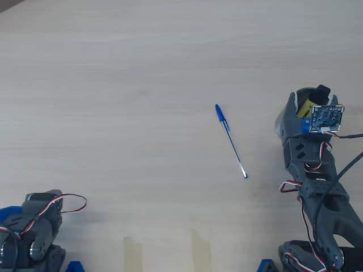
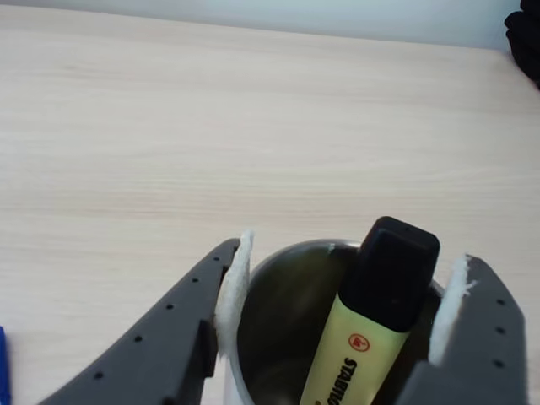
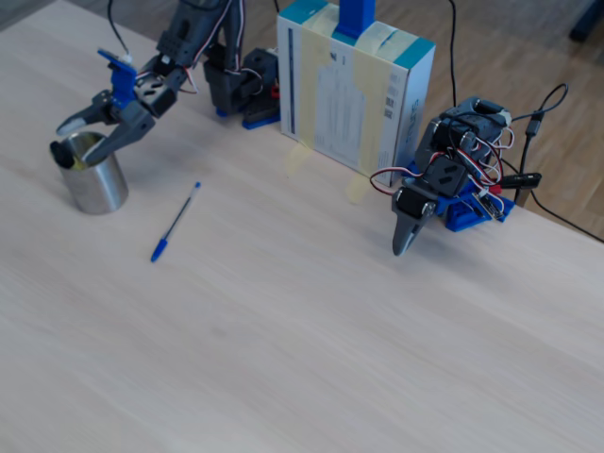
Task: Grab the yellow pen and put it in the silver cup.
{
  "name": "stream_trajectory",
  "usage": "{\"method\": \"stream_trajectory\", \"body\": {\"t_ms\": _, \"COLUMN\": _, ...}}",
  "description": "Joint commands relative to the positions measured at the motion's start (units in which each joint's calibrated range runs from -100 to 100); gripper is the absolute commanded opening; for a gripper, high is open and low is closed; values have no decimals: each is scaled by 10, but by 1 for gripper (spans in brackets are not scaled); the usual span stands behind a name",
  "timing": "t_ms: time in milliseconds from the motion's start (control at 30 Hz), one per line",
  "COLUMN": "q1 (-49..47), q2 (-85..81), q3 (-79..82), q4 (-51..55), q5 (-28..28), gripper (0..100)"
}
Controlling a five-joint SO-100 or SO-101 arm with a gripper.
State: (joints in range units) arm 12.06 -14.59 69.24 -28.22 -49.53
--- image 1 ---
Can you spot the grey gripper with camera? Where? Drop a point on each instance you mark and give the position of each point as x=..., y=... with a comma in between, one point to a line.
x=287, y=120

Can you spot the yellow Stabilo highlighter black cap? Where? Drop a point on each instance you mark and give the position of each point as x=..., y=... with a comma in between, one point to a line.
x=321, y=93

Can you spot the blue base of plain arm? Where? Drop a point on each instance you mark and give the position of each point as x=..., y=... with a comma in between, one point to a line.
x=75, y=267

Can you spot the blue capped ballpoint pen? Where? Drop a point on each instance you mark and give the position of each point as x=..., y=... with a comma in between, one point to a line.
x=219, y=113

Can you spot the silver steel mug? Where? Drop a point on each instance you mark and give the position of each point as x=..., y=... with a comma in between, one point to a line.
x=279, y=124

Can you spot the pale yellow masking tape strip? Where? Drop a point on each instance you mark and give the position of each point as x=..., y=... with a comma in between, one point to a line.
x=200, y=252
x=132, y=255

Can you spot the wrist camera board blue mount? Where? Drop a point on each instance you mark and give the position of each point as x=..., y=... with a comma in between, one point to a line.
x=326, y=117

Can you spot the grey robot arm without camera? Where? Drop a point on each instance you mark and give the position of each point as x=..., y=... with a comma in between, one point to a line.
x=39, y=241

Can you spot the grey robot arm with camera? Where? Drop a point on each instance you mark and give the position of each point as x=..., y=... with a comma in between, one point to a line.
x=326, y=204

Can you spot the blue base of camera arm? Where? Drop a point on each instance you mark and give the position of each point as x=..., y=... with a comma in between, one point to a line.
x=266, y=267

